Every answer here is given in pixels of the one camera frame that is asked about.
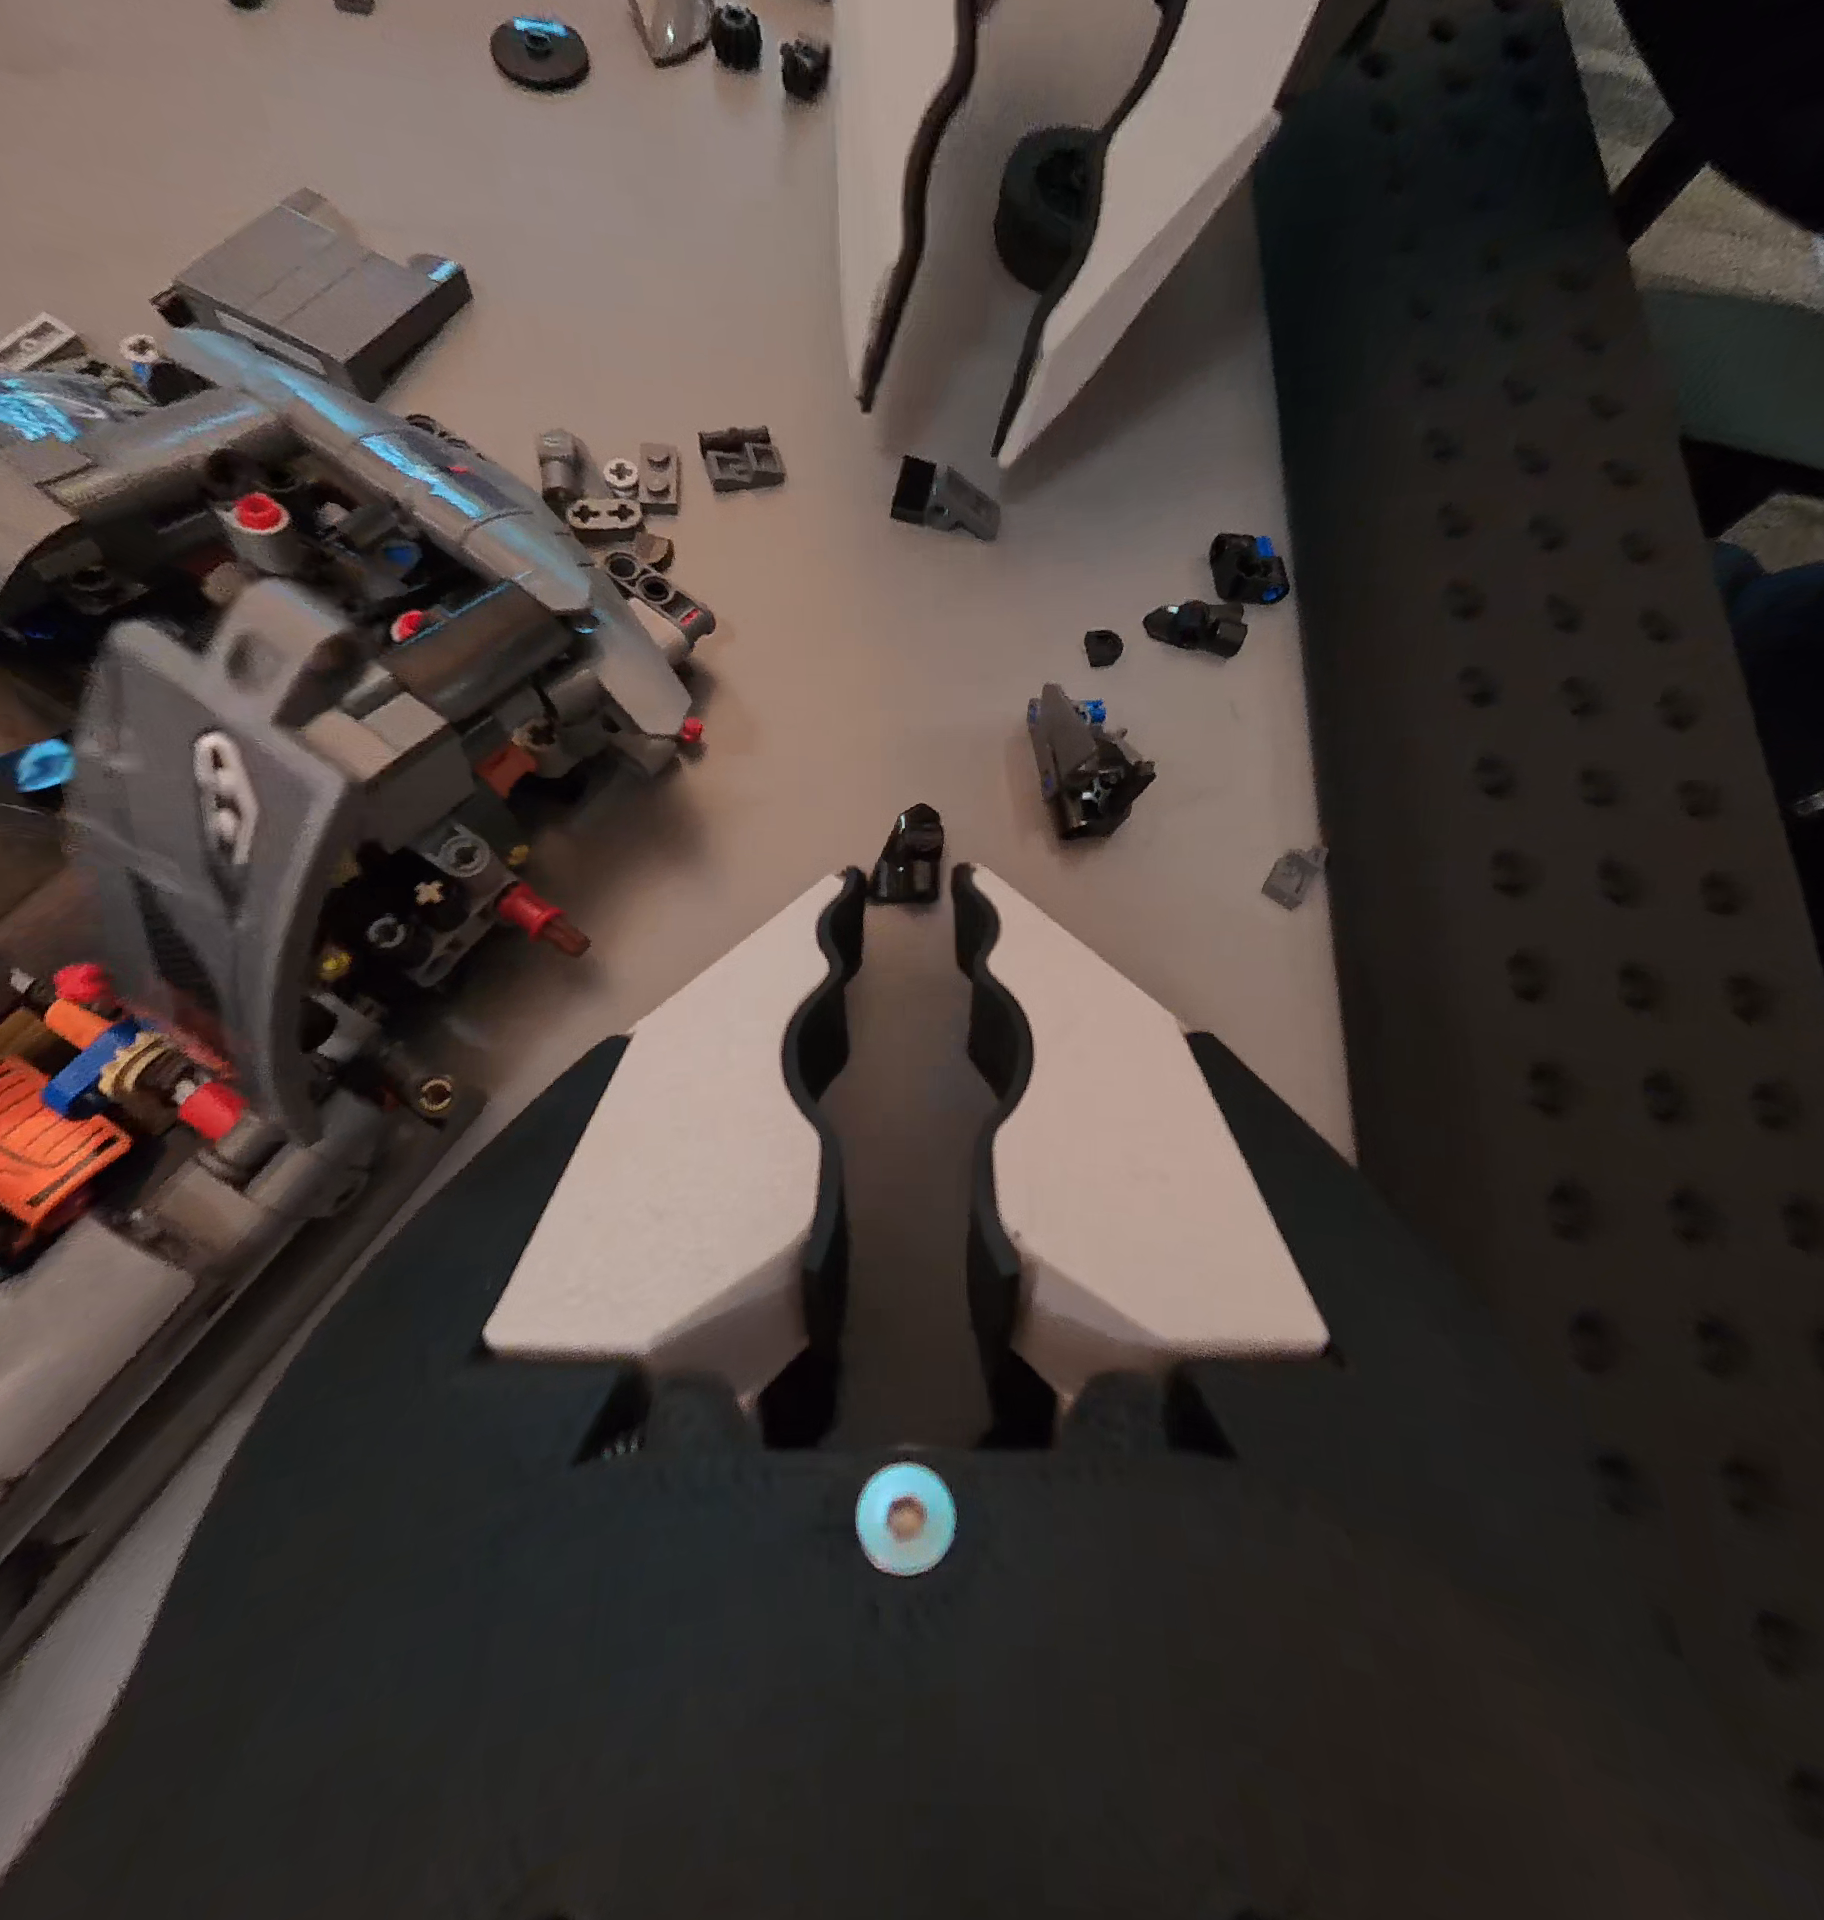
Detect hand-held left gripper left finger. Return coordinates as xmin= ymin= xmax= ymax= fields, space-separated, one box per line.
xmin=480 ymin=865 xmax=873 ymax=1443

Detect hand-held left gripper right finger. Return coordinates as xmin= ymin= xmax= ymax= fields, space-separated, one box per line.
xmin=948 ymin=862 xmax=1333 ymax=1443

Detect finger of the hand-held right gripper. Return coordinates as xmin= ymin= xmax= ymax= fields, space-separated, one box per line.
xmin=990 ymin=0 xmax=1326 ymax=470
xmin=834 ymin=0 xmax=997 ymax=415

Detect black lego connector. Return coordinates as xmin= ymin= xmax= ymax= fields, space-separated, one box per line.
xmin=868 ymin=805 xmax=948 ymax=906

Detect small black lego assembly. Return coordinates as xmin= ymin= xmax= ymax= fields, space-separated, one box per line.
xmin=1027 ymin=682 xmax=1158 ymax=843

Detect scattered dark lego pieces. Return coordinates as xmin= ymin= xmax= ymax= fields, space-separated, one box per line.
xmin=226 ymin=0 xmax=834 ymax=104

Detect grey lego slope piece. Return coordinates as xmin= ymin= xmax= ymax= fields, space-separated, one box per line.
xmin=891 ymin=454 xmax=1004 ymax=543

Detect black round lego disc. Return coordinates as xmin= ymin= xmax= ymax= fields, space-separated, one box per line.
xmin=488 ymin=14 xmax=594 ymax=93

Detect dark grey lego panel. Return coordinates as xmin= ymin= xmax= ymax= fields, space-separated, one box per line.
xmin=155 ymin=187 xmax=476 ymax=405

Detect grey lego car section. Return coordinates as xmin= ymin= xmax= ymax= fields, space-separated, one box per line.
xmin=0 ymin=323 xmax=722 ymax=1159

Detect black perforated board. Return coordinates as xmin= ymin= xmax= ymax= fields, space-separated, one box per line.
xmin=1248 ymin=0 xmax=1824 ymax=1848

